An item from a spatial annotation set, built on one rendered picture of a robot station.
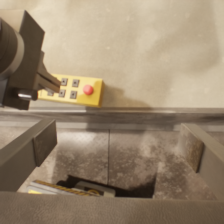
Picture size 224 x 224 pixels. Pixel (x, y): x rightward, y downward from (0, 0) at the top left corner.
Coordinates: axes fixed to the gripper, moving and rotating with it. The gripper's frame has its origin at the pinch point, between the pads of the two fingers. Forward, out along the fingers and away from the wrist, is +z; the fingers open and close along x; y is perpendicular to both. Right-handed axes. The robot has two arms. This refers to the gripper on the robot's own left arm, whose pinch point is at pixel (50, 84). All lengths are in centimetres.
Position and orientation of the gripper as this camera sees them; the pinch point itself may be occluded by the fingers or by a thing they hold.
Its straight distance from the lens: 36.1
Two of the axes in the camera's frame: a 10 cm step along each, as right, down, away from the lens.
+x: 1.5, -9.8, 1.1
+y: 9.8, 1.3, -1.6
